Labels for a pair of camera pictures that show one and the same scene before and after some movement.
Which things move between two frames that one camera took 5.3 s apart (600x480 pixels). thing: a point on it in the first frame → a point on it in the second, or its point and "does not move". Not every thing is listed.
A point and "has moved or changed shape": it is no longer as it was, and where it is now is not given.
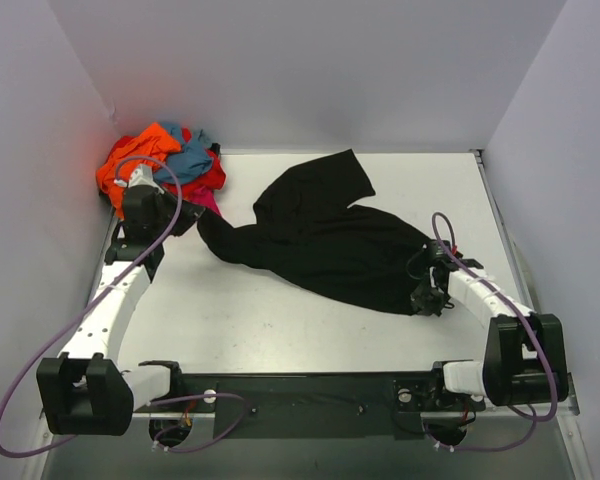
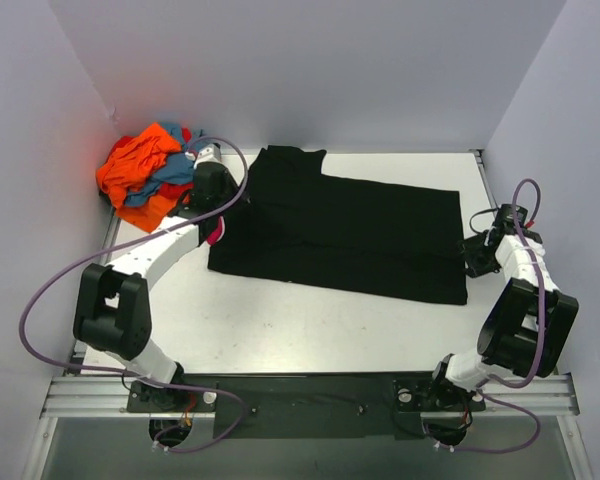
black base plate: [320, 406] does not move
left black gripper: [181, 216] → [225, 187]
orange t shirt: [149, 146] does not move
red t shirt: [215, 176] does not move
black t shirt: [305, 229] has moved or changed shape
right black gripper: [427, 298] → [475, 254]
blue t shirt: [190, 162] does not move
